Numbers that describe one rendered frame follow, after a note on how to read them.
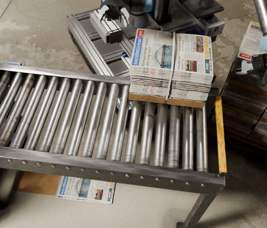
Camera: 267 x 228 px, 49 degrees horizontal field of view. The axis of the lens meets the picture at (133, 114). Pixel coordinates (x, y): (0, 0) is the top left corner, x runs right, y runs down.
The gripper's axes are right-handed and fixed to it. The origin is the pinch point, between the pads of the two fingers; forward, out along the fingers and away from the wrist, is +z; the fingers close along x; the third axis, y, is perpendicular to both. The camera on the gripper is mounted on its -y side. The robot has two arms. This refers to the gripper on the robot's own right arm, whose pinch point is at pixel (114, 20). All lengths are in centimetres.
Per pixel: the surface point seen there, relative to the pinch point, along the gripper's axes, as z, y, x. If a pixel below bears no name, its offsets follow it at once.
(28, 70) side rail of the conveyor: -16, 50, 40
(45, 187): 18, 129, 32
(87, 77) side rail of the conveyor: -10.8, 45.4, 9.0
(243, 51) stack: -29, 31, -78
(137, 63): 2.6, 19.0, -12.7
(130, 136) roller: 27, 43, -13
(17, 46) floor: -128, 136, 78
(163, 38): -15.8, 18.0, -26.1
